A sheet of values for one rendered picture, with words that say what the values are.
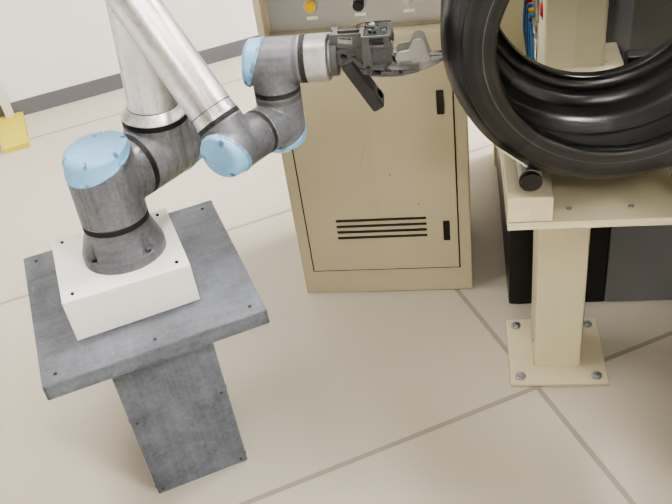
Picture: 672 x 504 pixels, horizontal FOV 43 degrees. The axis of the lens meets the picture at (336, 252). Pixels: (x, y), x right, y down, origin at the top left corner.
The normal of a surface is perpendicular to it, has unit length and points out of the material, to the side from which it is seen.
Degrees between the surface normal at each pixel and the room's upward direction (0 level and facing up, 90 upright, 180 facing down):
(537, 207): 90
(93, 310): 90
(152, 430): 90
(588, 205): 0
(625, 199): 0
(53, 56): 90
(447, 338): 0
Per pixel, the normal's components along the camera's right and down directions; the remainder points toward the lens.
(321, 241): -0.10, 0.63
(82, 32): 0.37, 0.54
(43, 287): -0.12, -0.78
